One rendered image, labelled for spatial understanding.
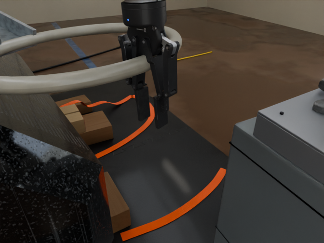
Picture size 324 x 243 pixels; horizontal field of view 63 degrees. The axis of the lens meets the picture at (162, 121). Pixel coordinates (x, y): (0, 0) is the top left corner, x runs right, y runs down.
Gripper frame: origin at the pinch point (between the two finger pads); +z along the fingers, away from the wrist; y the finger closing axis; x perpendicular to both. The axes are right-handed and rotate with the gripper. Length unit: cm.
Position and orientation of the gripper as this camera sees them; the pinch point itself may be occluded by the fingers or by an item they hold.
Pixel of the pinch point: (152, 108)
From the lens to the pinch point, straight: 54.5
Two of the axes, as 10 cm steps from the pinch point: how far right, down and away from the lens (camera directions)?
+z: 0.5, 8.6, 5.0
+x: -6.7, 4.0, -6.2
